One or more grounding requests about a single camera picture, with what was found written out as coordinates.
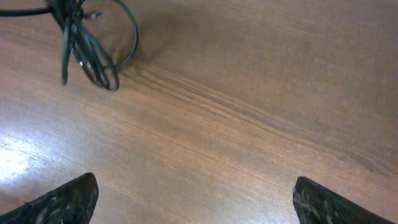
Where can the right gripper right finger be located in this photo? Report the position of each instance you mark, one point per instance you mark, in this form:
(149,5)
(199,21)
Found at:
(316,204)

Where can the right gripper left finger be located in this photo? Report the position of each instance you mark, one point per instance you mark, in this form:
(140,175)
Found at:
(73,202)

